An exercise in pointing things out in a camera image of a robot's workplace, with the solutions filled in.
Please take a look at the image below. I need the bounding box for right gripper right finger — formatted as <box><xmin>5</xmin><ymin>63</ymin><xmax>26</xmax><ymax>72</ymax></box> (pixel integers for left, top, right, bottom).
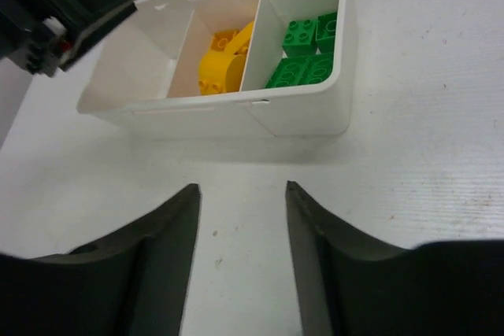
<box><xmin>286</xmin><ymin>181</ymin><xmax>503</xmax><ymax>335</ymax></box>

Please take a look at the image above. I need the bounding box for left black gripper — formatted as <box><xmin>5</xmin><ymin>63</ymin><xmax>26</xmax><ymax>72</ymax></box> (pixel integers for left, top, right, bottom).
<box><xmin>1</xmin><ymin>0</ymin><xmax>137</xmax><ymax>76</ymax></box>

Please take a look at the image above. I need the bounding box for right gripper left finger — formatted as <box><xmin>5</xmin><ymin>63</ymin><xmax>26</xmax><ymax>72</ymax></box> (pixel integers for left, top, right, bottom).
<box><xmin>1</xmin><ymin>183</ymin><xmax>201</xmax><ymax>335</ymax></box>

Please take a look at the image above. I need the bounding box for yellow arched lego brick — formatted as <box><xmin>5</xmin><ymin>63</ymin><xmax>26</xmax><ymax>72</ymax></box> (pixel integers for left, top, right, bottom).
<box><xmin>198</xmin><ymin>21</ymin><xmax>254</xmax><ymax>95</ymax></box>

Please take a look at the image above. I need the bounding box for green lego brick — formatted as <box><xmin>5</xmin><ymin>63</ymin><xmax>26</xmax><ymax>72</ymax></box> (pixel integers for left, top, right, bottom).
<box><xmin>316</xmin><ymin>12</ymin><xmax>337</xmax><ymax>54</ymax></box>
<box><xmin>265</xmin><ymin>56</ymin><xmax>313</xmax><ymax>89</ymax></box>
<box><xmin>302</xmin><ymin>53</ymin><xmax>334</xmax><ymax>84</ymax></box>
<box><xmin>282</xmin><ymin>19</ymin><xmax>317</xmax><ymax>57</ymax></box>

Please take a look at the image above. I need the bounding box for white divided container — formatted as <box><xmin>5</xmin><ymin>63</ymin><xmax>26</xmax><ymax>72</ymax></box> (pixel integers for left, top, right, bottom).
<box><xmin>77</xmin><ymin>0</ymin><xmax>358</xmax><ymax>138</ymax></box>

